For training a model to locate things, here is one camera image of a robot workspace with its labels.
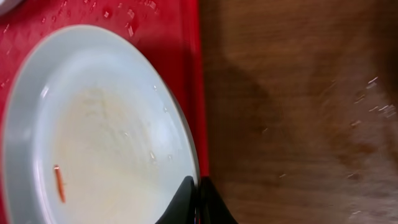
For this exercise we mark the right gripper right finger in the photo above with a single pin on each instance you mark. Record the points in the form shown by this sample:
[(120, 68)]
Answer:
[(212, 208)]

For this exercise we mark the red plastic tray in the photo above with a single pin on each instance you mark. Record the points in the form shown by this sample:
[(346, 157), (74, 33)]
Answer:
[(155, 28)]

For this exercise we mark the white plate top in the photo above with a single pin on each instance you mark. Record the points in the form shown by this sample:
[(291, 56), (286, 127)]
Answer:
[(8, 5)]

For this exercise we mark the white plate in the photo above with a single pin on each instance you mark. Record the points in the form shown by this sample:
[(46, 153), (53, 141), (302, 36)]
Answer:
[(92, 134), (8, 5)]

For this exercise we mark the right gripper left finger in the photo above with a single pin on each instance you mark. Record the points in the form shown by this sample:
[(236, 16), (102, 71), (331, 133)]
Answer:
[(181, 209)]

